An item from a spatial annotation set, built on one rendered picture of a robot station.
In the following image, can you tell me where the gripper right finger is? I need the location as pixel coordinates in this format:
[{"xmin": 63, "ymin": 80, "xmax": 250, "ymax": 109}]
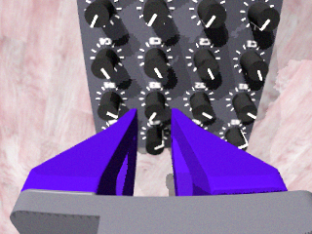
[{"xmin": 171, "ymin": 108, "xmax": 288, "ymax": 196}]

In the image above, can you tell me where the dark grey knob box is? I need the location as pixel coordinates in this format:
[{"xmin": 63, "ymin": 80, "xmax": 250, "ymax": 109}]
[{"xmin": 77, "ymin": 0, "xmax": 283, "ymax": 155}]

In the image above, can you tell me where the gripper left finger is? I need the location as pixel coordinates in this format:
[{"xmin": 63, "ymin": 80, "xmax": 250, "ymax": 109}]
[{"xmin": 21, "ymin": 108, "xmax": 138, "ymax": 196}]

